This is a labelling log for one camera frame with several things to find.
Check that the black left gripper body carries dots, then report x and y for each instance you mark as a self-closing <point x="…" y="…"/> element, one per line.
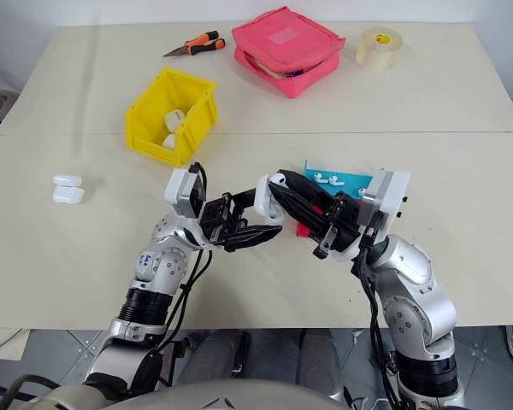
<point x="216" y="215"/>

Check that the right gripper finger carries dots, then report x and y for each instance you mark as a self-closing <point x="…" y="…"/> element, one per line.
<point x="303" y="184"/>
<point x="299" y="207"/>

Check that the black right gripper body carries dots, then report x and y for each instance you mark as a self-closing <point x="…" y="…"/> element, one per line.
<point x="344" y="222"/>

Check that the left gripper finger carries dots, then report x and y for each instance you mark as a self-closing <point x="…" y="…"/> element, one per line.
<point x="245" y="197"/>
<point x="252" y="236"/>

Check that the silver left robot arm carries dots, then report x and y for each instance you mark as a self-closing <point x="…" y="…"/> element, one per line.
<point x="162" y="265"/>

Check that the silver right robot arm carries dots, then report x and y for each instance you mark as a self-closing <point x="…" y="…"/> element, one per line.
<point x="414" y="273"/>

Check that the yellow plastic bin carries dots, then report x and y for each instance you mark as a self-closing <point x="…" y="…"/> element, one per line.
<point x="151" y="115"/>

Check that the white earbud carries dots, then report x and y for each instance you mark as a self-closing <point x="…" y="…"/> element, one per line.
<point x="362" y="192"/>
<point x="321" y="178"/>
<point x="336" y="179"/>

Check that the red holder base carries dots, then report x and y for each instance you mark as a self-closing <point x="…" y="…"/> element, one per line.
<point x="302" y="230"/>

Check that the teal earbud holder board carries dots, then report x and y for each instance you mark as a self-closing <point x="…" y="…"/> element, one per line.
<point x="350" y="179"/>

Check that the pink fabric pouch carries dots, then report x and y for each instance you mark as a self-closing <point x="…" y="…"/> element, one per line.
<point x="286" y="38"/>

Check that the clear tape roll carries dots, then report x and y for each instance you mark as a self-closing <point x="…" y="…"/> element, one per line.
<point x="378" y="49"/>

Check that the grey robot torso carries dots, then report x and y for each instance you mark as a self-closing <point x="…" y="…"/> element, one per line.
<point x="248" y="397"/>

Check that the orange black pliers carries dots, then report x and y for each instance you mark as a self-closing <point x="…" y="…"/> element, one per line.
<point x="198" y="42"/>

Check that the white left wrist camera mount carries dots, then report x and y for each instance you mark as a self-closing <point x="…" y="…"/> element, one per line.
<point x="177" y="188"/>

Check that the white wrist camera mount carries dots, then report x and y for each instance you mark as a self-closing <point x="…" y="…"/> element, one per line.
<point x="389" y="192"/>
<point x="177" y="188"/>

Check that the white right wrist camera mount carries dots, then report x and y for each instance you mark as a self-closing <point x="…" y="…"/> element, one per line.
<point x="389" y="192"/>

